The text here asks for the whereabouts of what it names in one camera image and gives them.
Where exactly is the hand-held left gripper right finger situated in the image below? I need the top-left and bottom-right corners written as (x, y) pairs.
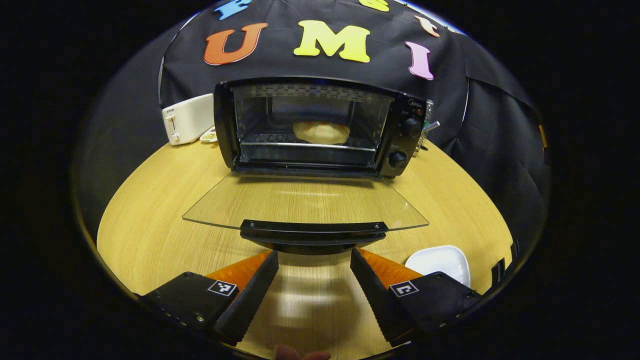
top-left (350, 247), bottom-right (482, 347)

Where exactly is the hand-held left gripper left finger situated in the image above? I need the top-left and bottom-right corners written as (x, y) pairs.
top-left (137, 250), bottom-right (279, 346)

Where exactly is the black electric oven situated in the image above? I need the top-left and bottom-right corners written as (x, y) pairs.
top-left (182, 76), bottom-right (430, 256)

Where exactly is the pale bread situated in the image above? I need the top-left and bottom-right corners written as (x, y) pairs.
top-left (292, 120), bottom-right (351, 146)

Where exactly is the white plate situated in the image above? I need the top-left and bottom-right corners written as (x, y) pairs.
top-left (404, 245), bottom-right (472, 288)

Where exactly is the white toaster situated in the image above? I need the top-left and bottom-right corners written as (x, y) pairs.
top-left (161, 93), bottom-right (216, 146)

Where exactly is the black backdrop cloth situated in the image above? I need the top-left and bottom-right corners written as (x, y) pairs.
top-left (75, 0), bottom-right (551, 251)

